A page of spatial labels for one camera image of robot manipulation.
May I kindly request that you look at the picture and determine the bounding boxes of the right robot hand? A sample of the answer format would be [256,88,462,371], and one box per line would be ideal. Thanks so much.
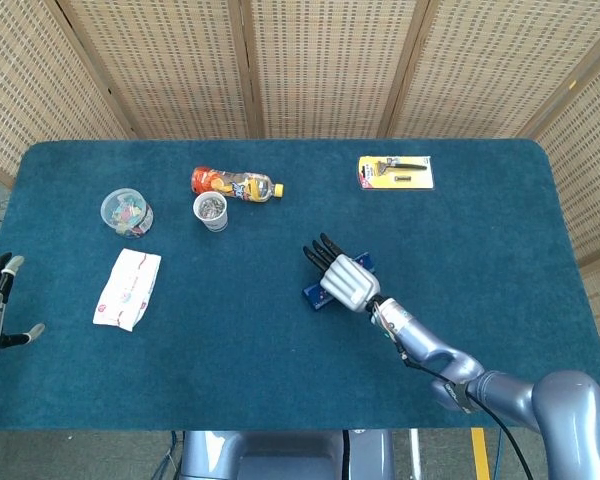
[302,232,382,313]

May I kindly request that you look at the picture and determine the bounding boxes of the blue glasses case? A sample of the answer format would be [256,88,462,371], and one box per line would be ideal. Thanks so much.
[301,251,377,311]

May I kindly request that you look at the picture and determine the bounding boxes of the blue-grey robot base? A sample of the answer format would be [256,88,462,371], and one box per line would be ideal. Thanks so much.
[179,428,396,480]

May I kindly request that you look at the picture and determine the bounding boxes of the yellow razor blister pack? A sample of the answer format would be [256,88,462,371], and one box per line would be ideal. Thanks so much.
[357,154,436,192]

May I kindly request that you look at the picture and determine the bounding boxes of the white tissue pack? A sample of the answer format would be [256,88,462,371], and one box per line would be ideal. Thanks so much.
[92,247,163,333]

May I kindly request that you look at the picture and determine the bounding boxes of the teal table carpet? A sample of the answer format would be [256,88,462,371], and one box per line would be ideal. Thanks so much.
[0,138,600,432]

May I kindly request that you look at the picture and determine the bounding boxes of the orange drink bottle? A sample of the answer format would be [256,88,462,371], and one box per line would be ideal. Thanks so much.
[190,166,286,205]

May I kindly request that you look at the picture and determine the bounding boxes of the clear plastic cup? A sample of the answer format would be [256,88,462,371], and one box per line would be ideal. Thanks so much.
[192,191,230,233]

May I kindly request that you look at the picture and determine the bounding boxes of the clear jar of binder clips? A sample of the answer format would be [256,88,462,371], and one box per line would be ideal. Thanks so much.
[100,187,155,239]

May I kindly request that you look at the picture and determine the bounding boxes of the yellow floor tape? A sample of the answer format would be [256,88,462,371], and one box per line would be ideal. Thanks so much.
[470,427,491,480]

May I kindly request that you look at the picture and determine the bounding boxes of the woven folding screen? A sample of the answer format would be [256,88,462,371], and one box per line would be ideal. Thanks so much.
[0,0,600,321]

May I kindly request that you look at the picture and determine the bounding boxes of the black velcro strap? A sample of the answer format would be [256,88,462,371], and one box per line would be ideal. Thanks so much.
[442,379,481,414]

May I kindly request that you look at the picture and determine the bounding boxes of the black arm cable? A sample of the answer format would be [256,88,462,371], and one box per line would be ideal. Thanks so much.
[399,349,536,480]

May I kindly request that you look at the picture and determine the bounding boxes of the blue floor cables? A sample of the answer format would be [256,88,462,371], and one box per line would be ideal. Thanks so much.
[152,430,187,480]

